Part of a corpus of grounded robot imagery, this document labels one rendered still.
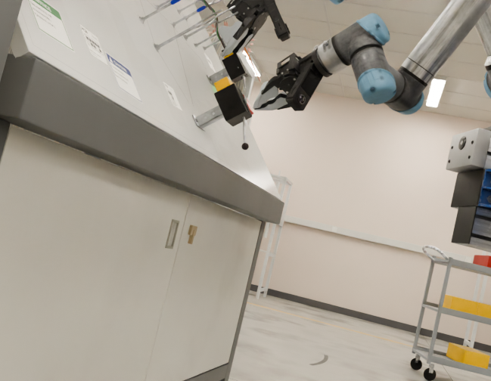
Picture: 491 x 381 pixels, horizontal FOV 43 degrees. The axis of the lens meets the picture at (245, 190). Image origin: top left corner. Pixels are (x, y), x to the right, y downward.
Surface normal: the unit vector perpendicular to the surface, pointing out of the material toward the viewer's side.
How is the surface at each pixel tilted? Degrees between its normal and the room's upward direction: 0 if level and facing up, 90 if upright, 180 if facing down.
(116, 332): 90
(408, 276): 90
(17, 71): 90
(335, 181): 90
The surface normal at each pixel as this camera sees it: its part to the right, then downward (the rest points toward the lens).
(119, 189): 0.93, 0.20
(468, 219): -0.96, -0.24
